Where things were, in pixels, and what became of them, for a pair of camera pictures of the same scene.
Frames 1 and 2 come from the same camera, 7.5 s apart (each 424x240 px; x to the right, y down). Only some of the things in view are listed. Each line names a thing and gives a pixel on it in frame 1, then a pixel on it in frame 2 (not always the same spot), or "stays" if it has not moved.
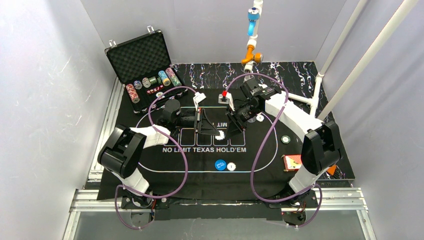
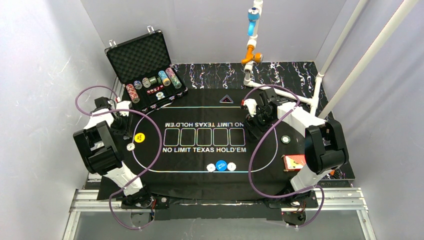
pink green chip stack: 173,77 stays
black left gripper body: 199,120 -> 120,122
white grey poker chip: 231,166 stays
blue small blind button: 220,164 stays
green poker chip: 285,139 stays
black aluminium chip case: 143,67 stays
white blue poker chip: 221,136 -> 211,167
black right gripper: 232,117 -> 254,117
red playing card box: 291,162 stays
